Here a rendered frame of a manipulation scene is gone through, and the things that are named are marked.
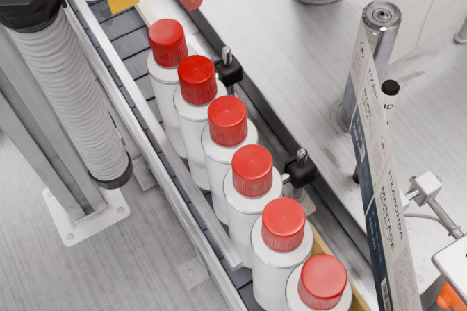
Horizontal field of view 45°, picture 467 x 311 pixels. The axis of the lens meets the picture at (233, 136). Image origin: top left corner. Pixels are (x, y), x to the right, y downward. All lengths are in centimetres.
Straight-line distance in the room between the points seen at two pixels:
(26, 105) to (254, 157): 21
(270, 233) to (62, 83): 19
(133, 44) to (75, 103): 45
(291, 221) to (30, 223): 41
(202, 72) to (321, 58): 30
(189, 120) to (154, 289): 24
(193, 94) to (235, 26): 31
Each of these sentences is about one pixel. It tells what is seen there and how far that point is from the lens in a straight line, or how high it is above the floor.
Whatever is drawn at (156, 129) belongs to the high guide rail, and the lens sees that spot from 62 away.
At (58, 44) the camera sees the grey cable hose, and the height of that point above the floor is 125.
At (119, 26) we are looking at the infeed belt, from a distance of 82.
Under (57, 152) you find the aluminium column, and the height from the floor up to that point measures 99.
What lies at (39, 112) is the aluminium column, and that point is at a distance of 54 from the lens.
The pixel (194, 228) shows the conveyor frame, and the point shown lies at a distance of 65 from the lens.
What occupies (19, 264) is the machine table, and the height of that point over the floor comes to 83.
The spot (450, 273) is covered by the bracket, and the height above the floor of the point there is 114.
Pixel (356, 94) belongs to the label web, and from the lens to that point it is 61.
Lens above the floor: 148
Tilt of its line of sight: 60 degrees down
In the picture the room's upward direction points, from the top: 5 degrees counter-clockwise
